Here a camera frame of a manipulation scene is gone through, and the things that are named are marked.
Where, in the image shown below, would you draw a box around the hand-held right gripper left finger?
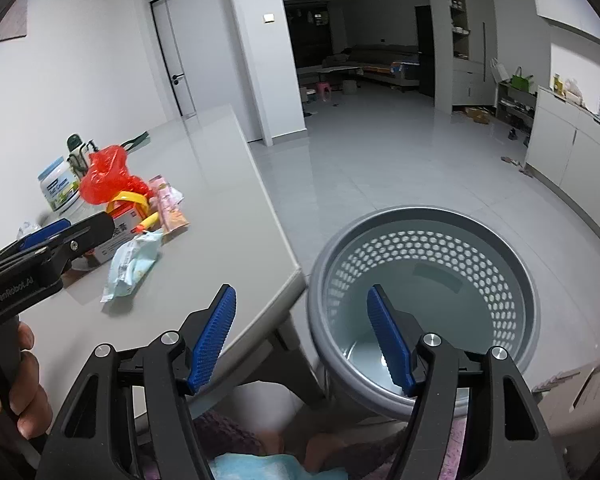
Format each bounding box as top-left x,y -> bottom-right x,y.
36,284 -> 237,480

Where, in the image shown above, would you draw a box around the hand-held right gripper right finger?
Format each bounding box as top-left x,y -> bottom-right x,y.
366,284 -> 571,480

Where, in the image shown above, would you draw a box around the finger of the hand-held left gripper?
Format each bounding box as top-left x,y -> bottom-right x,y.
16,218 -> 73,252
0,210 -> 117,273

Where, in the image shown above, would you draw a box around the white box with red print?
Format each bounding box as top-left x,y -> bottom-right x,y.
82,209 -> 146,268

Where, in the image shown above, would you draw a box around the light blue wipes pack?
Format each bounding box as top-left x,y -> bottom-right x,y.
100,230 -> 165,304

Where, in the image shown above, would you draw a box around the yellow plastic cup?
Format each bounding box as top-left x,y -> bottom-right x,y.
105,191 -> 151,217

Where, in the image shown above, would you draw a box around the red plastic bag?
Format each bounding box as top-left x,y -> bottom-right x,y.
79,144 -> 151,207

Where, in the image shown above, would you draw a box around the pink printed snack packet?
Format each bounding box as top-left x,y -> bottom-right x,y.
147,175 -> 189,236

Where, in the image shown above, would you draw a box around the grey perforated wastebasket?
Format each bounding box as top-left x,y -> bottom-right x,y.
307,205 -> 537,423

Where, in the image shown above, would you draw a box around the person's left hand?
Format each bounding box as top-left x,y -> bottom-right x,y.
0,321 -> 54,438

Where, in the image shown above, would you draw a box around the blue-lidded milk powder can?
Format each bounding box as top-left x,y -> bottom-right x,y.
37,156 -> 83,212

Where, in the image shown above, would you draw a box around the grey table leg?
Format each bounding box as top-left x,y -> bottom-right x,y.
190,305 -> 327,413

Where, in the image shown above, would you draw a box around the light blue cloth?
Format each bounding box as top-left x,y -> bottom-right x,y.
215,452 -> 308,480

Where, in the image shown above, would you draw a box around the beige cardboard box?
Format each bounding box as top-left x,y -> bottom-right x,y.
530,360 -> 600,480

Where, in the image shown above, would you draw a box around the grey door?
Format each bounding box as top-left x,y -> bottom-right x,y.
150,0 -> 231,119

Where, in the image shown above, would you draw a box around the slippers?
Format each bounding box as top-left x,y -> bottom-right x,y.
500,155 -> 533,178

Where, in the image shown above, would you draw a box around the shoe rack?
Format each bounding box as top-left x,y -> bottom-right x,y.
495,80 -> 538,136

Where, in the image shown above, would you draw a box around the white sideboard cabinet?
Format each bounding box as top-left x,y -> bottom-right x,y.
524,85 -> 600,223

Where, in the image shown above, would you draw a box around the dark sofa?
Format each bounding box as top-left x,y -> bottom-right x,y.
322,44 -> 421,93

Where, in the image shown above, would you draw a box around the green bag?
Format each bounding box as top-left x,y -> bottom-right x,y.
510,66 -> 535,93

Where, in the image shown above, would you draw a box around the tall shelf unit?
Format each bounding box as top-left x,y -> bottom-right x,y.
442,0 -> 497,111

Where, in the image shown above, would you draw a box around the black door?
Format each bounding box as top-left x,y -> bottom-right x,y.
415,5 -> 437,98

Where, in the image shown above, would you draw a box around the white plastic bag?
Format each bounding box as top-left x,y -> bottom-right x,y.
562,79 -> 586,106

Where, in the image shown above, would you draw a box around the green bottle with strap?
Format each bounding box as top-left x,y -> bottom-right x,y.
66,131 -> 151,177

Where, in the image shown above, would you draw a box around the pink wall hanging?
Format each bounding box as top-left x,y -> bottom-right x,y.
0,0 -> 31,43

